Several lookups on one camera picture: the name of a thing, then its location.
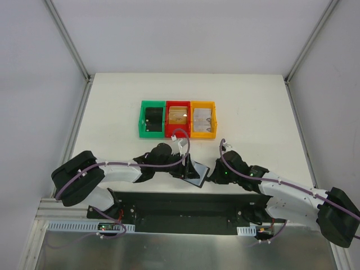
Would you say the left white cable duct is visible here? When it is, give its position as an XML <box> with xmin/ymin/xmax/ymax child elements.
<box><xmin>48</xmin><ymin>221</ymin><xmax>136</xmax><ymax>233</ymax></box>

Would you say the gold cards stack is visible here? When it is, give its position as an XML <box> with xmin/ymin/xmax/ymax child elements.
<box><xmin>168</xmin><ymin>106</ymin><xmax>188</xmax><ymax>125</ymax></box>

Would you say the aluminium frame post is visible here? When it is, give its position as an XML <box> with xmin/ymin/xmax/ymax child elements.
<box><xmin>283</xmin><ymin>0</ymin><xmax>341</xmax><ymax>84</ymax></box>
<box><xmin>42</xmin><ymin>0</ymin><xmax>95</xmax><ymax>82</ymax></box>

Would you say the right white cable duct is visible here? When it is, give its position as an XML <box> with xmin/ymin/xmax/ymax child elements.
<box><xmin>236</xmin><ymin>226</ymin><xmax>257</xmax><ymax>237</ymax></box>

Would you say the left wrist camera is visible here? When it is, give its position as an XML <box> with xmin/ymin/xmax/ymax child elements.
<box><xmin>170</xmin><ymin>136</ymin><xmax>188</xmax><ymax>156</ymax></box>

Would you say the green plastic bin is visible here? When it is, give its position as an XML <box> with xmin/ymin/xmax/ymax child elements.
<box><xmin>138</xmin><ymin>100</ymin><xmax>166</xmax><ymax>138</ymax></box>

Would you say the left aluminium frame post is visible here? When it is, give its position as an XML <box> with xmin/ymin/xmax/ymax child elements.
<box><xmin>42</xmin><ymin>0</ymin><xmax>95</xmax><ymax>82</ymax></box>

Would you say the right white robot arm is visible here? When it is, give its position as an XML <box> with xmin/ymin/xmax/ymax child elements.
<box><xmin>210</xmin><ymin>150</ymin><xmax>359</xmax><ymax>248</ymax></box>

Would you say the yellow plastic bin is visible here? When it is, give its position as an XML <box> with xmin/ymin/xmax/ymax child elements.
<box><xmin>190</xmin><ymin>101</ymin><xmax>217</xmax><ymax>140</ymax></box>

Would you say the right aluminium frame post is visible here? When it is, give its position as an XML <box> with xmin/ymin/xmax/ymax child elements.
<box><xmin>283</xmin><ymin>0</ymin><xmax>341</xmax><ymax>84</ymax></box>

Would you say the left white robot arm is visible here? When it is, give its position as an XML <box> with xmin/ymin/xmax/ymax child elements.
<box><xmin>51</xmin><ymin>143</ymin><xmax>207</xmax><ymax>219</ymax></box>

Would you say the silver VIP cards stack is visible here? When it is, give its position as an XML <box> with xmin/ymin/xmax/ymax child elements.
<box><xmin>193</xmin><ymin>108</ymin><xmax>212</xmax><ymax>133</ymax></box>

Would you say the white cable duct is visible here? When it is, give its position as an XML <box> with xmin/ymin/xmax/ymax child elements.
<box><xmin>48</xmin><ymin>221</ymin><xmax>136</xmax><ymax>233</ymax></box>
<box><xmin>236</xmin><ymin>226</ymin><xmax>257</xmax><ymax>237</ymax></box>

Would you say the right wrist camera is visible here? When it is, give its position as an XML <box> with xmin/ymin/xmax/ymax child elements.
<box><xmin>220</xmin><ymin>143</ymin><xmax>233</xmax><ymax>153</ymax></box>

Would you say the red plastic bin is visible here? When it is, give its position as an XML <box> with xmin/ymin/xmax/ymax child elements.
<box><xmin>165</xmin><ymin>101</ymin><xmax>191</xmax><ymax>138</ymax></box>

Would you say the black card holder wallet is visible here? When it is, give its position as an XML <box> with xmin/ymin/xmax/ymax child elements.
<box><xmin>183</xmin><ymin>161</ymin><xmax>210</xmax><ymax>188</ymax></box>

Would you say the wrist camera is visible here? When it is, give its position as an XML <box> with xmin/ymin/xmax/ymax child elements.
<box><xmin>220</xmin><ymin>143</ymin><xmax>233</xmax><ymax>153</ymax></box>
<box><xmin>170</xmin><ymin>136</ymin><xmax>188</xmax><ymax>156</ymax></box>

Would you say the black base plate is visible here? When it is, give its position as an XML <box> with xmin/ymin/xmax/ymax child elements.
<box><xmin>86</xmin><ymin>190</ymin><xmax>290</xmax><ymax>236</ymax></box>

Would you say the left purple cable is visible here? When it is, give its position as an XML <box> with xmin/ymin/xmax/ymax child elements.
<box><xmin>55</xmin><ymin>129</ymin><xmax>192</xmax><ymax>202</ymax></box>

